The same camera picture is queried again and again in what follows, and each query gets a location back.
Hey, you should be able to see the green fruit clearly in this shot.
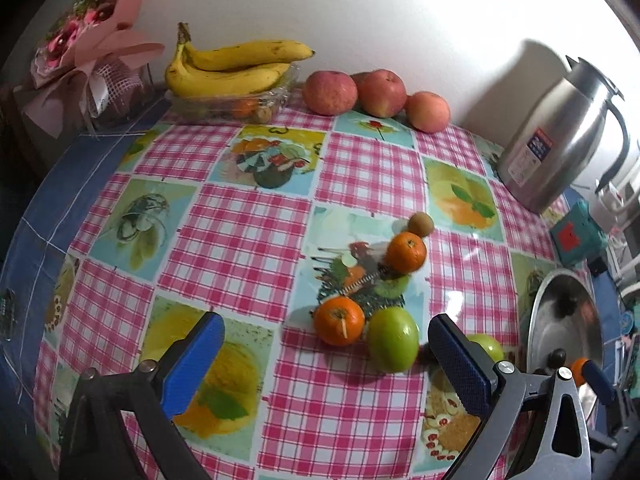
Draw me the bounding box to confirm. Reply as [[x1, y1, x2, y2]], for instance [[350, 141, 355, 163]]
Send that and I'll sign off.
[[367, 307, 420, 374], [468, 334, 504, 363]]

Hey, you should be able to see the orange mandarin with stem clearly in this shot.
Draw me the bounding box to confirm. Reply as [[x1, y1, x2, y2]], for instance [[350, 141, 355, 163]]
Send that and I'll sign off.
[[312, 296, 366, 347]]

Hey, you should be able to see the large steel bowl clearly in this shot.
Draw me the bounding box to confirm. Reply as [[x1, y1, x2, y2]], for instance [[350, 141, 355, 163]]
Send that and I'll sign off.
[[518, 269, 603, 374]]

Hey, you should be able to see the dark plum in bowl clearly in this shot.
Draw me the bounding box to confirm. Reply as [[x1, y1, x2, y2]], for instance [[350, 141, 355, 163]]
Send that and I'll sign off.
[[556, 292, 578, 318]]

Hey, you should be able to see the black power adapter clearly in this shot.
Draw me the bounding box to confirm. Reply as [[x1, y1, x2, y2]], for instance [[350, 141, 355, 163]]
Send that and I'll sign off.
[[587, 256, 608, 278]]

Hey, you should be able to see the teal toy box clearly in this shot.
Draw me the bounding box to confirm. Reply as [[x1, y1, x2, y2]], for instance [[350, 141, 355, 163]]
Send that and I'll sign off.
[[550, 200, 608, 268]]

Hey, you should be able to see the brown kiwi fruit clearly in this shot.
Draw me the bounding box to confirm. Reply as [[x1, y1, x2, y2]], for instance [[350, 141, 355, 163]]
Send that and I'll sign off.
[[407, 211, 435, 238]]

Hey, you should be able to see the white lamp base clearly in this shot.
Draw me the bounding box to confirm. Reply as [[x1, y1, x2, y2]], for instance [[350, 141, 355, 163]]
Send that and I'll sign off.
[[590, 160, 639, 233]]

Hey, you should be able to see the pink checked fruit tablecloth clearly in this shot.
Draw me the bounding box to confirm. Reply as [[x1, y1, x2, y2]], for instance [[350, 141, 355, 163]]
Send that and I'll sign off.
[[1, 103, 559, 479]]

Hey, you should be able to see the stainless steel thermos jug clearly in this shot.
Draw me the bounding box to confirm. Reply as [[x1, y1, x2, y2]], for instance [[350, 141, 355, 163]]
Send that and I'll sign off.
[[497, 58, 630, 214]]

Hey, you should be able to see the red apple right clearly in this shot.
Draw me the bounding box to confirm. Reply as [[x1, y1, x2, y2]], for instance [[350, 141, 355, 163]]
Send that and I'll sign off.
[[405, 91, 450, 133]]

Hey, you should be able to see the red apple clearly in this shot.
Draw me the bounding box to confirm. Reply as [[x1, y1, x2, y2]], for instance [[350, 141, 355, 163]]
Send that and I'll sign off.
[[405, 91, 450, 133], [352, 70, 408, 118], [302, 70, 358, 116]]

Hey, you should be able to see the clear plastic fruit tray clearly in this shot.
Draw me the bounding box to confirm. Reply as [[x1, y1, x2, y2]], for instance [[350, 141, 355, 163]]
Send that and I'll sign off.
[[164, 63, 299, 124]]

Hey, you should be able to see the red apple middle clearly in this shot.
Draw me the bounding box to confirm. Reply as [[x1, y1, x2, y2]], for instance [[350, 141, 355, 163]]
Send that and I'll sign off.
[[352, 70, 408, 118]]

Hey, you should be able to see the yellow banana bunch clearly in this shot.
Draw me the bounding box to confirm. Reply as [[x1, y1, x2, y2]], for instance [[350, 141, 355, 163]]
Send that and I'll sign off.
[[165, 22, 314, 99]]

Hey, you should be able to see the red apple left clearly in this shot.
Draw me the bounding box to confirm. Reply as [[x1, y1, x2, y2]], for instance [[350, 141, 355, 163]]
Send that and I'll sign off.
[[302, 70, 358, 116]]

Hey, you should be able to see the pink flower bouquet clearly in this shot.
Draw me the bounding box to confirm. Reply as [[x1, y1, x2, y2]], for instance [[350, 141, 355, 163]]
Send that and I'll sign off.
[[23, 0, 165, 138]]

